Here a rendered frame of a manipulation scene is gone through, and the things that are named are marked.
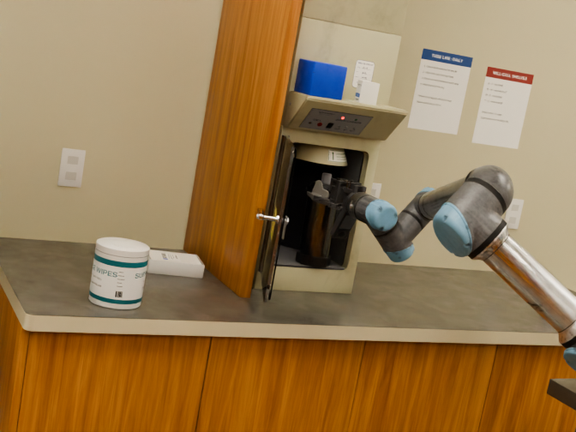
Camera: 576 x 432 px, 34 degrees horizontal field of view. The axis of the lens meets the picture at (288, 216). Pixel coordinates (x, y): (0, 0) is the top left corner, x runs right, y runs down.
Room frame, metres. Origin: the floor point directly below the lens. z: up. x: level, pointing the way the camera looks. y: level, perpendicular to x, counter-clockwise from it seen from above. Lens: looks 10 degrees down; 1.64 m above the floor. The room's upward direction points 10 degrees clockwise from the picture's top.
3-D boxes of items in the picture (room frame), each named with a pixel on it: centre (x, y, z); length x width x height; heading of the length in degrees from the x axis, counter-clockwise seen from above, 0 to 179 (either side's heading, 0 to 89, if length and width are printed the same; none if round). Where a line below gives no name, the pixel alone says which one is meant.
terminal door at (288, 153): (2.47, 0.03, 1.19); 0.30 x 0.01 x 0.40; 5
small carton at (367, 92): (2.68, -0.15, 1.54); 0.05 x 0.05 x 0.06; 12
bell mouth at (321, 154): (2.81, -0.06, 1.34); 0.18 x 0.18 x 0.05
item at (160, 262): (2.68, 0.30, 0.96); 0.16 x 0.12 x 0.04; 108
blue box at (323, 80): (2.61, -0.02, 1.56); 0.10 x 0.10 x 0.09; 27
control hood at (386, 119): (2.66, -0.11, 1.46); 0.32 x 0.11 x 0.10; 117
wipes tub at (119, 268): (2.28, 0.38, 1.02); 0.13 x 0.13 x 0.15
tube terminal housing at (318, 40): (2.82, -0.03, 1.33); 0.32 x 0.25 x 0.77; 117
